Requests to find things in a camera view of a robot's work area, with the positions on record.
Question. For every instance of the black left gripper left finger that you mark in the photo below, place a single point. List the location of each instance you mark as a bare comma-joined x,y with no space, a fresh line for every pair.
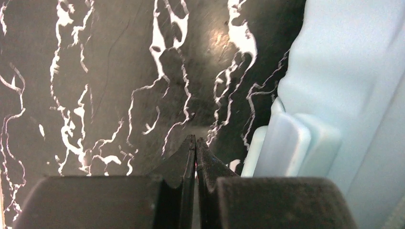
161,199

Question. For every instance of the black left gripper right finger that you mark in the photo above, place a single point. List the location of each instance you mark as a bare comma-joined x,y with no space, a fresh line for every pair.
228,201

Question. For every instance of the light blue suitcase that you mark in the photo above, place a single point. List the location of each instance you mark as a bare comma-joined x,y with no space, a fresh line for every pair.
340,109

